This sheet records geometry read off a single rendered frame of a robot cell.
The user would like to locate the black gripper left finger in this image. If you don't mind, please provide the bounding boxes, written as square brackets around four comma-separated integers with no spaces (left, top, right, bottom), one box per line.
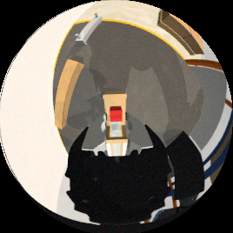
[65,113,107,178]

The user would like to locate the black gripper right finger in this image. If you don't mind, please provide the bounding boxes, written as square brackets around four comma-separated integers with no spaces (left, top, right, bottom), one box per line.
[125,112,171,175]

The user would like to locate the red cube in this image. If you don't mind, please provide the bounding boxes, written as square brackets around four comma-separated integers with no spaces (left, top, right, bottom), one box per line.
[110,106,123,122]

